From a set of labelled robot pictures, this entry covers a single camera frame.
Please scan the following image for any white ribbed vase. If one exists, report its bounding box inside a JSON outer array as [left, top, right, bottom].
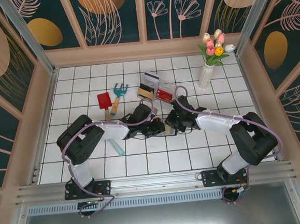
[[196, 62, 216, 89]]

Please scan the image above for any light blue toy fork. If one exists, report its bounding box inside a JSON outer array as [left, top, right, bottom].
[[107, 137, 125, 157]]

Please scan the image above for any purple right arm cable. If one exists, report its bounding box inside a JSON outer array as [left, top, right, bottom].
[[173, 78, 288, 208]]

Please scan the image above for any teal toy rake yellow handle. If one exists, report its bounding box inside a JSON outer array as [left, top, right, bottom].
[[108, 82, 132, 117]]

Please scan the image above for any slotted grey cable duct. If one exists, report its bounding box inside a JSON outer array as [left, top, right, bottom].
[[26, 190, 225, 216]]

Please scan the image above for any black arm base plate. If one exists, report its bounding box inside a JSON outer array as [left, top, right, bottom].
[[201, 166, 250, 189], [64, 179, 113, 201]]

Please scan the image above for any gold card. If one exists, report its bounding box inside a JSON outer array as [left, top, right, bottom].
[[137, 87, 155, 101]]

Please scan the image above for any aluminium mounting rail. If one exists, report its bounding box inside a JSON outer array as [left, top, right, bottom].
[[13, 159, 298, 206]]

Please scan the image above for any red card white print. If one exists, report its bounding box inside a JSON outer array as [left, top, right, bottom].
[[155, 87, 173, 103]]

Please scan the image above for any clear acrylic card organizer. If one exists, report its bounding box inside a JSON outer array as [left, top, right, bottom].
[[135, 68, 181, 113]]

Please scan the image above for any artificial tulip bouquet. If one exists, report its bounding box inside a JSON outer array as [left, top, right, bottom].
[[196, 27, 237, 69]]

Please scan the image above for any red toy shovel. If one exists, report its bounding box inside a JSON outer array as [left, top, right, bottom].
[[96, 92, 115, 124]]

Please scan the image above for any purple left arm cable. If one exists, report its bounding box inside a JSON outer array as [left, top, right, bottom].
[[58, 98, 164, 220]]

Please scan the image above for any blue leather card holder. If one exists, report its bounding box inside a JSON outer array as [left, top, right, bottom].
[[150, 111, 178, 139]]

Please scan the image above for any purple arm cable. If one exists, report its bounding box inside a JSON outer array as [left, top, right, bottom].
[[58, 98, 164, 220], [173, 78, 288, 208]]

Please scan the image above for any grey metal sheet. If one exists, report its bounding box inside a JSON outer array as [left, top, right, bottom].
[[17, 193, 300, 224]]

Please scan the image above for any aluminium corner post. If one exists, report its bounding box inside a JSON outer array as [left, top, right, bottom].
[[0, 0, 57, 78], [231, 0, 283, 56]]

